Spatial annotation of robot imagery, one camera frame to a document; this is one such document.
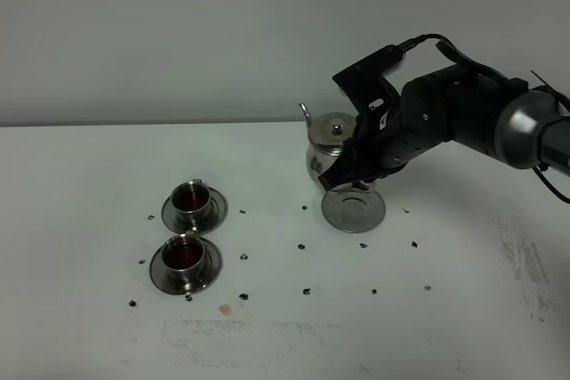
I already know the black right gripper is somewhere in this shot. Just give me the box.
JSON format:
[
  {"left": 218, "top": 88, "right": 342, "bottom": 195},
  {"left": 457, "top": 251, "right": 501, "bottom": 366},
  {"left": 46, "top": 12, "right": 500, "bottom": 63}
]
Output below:
[{"left": 318, "top": 44, "right": 414, "bottom": 191}]

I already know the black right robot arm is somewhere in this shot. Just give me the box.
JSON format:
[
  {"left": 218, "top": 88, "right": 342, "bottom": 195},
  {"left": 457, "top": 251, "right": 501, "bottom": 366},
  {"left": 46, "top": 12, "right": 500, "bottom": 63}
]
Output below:
[{"left": 318, "top": 44, "right": 569, "bottom": 190}]

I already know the stainless steel teapot coaster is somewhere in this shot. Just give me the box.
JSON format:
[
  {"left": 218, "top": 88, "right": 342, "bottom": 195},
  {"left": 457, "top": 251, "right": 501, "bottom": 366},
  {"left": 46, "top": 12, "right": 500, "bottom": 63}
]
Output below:
[{"left": 322, "top": 189, "right": 386, "bottom": 233}]

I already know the far stainless steel saucer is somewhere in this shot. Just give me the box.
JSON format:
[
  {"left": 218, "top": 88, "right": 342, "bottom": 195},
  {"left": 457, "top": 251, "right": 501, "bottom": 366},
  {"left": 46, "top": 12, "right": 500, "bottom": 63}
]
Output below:
[{"left": 161, "top": 187, "right": 228, "bottom": 234}]

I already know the stainless steel saucer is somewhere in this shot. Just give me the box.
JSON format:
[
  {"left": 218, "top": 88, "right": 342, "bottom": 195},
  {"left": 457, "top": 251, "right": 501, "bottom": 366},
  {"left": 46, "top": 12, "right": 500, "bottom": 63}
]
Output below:
[
  {"left": 149, "top": 237, "right": 223, "bottom": 295},
  {"left": 161, "top": 187, "right": 228, "bottom": 234}
]

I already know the far stainless steel teacup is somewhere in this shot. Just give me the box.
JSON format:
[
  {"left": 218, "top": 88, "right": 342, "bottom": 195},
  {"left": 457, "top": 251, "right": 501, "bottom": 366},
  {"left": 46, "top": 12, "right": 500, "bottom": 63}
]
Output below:
[{"left": 170, "top": 180, "right": 212, "bottom": 218}]

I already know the stainless steel teacup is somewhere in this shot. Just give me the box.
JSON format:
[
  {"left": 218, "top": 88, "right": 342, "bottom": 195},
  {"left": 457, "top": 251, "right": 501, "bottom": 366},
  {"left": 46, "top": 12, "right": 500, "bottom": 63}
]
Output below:
[
  {"left": 160, "top": 234, "right": 206, "bottom": 272},
  {"left": 170, "top": 180, "right": 212, "bottom": 218}
]

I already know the near stainless steel saucer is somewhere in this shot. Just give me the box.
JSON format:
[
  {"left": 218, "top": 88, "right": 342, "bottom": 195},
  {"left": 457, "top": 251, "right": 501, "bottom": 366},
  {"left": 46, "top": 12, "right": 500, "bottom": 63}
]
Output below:
[{"left": 149, "top": 237, "right": 223, "bottom": 295}]

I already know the near stainless steel teacup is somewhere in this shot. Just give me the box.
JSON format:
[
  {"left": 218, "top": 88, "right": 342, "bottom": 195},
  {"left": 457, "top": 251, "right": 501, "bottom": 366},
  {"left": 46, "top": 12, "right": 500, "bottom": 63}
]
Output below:
[{"left": 160, "top": 234, "right": 206, "bottom": 272}]

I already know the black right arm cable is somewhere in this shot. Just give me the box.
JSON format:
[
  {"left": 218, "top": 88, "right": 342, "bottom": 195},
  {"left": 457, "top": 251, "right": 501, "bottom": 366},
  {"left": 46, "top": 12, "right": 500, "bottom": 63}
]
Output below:
[{"left": 396, "top": 33, "right": 570, "bottom": 203}]

